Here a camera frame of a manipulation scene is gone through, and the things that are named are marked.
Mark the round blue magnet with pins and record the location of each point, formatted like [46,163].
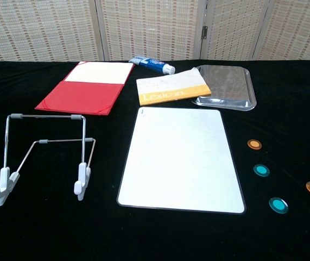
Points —
[261,170]
[278,205]

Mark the white magnetic board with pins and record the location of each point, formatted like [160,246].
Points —
[179,157]

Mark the yellow white Lexicon notebook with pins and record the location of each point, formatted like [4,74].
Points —
[168,87]

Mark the blue white toothpaste tube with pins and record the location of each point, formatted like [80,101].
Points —
[152,65]

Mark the red open folder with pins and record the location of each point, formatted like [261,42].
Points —
[81,98]

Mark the shiny metal tray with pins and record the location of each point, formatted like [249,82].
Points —
[230,84]

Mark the woven folding screen panel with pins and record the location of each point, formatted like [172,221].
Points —
[298,27]
[233,27]
[149,27]
[35,27]

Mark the metal screen hinge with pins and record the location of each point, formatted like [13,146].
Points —
[205,32]

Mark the black velvet tablecloth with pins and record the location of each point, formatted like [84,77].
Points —
[49,231]

